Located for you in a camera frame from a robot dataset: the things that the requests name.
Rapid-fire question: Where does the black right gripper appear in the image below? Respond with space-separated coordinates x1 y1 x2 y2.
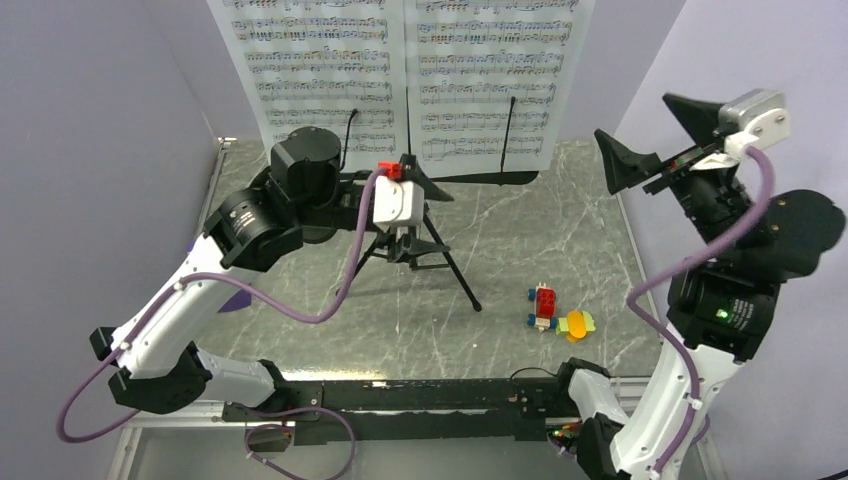
595 88 753 254

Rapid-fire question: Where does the black tripod music stand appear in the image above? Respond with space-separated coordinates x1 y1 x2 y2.
353 96 539 312

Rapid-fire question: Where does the sheet music page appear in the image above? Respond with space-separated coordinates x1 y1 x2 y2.
208 0 409 171
404 0 595 178

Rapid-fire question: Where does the purple metronome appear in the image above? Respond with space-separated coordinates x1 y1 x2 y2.
219 291 252 313

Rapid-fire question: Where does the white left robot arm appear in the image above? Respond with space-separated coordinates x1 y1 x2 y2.
91 127 450 420

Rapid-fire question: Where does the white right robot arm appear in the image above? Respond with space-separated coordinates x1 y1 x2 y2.
548 88 846 479

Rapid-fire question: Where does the black desktop microphone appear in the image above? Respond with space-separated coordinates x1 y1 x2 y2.
301 225 338 245

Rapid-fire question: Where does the red toy block car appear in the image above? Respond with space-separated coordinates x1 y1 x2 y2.
527 283 558 332

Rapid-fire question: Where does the green orange toy block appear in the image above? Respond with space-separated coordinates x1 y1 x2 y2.
555 311 596 343

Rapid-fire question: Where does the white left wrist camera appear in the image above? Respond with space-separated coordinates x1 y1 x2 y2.
372 162 425 231

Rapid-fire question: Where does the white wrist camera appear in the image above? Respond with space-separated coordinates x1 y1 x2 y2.
372 162 425 231
691 88 791 171

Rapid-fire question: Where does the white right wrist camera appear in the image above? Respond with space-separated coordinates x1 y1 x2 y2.
691 88 791 171

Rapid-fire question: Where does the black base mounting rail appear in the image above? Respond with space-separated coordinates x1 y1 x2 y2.
221 376 579 446

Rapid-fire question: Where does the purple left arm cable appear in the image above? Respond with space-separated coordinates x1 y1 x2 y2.
55 165 392 480

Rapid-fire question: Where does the aluminium frame rail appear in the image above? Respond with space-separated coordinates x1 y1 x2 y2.
105 377 727 480

